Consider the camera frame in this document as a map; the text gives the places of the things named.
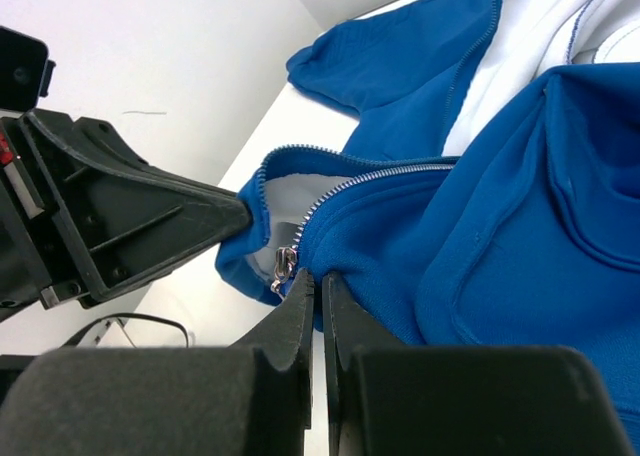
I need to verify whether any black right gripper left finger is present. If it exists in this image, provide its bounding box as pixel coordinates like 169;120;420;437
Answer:
1;271;314;455

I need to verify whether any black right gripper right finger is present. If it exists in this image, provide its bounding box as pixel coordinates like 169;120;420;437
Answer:
322;272;633;455

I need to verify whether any blue zip-up jacket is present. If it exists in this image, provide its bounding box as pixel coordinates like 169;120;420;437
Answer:
215;0;639;442

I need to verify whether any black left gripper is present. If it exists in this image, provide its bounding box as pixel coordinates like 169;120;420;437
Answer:
1;26;252;320

